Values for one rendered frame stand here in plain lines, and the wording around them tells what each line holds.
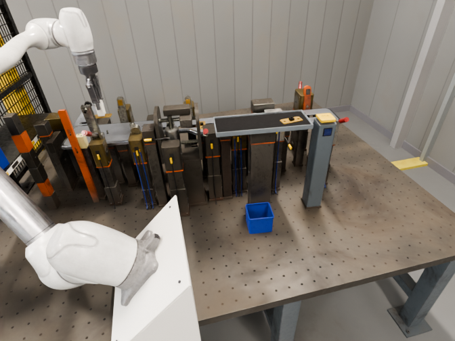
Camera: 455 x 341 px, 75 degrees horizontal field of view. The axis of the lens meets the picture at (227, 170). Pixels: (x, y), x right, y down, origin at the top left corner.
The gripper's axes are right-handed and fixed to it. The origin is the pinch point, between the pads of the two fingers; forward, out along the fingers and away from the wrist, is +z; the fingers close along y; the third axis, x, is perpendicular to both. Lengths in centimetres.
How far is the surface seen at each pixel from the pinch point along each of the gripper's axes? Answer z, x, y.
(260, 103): 10, 80, -15
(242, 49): 24, 99, -190
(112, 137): 13.3, 3.4, 5.1
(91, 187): 33.8, -9.7, 16.2
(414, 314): 100, 148, 66
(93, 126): 1.4, 0.3, 16.0
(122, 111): 9.0, 5.5, -14.9
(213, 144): 11, 51, 25
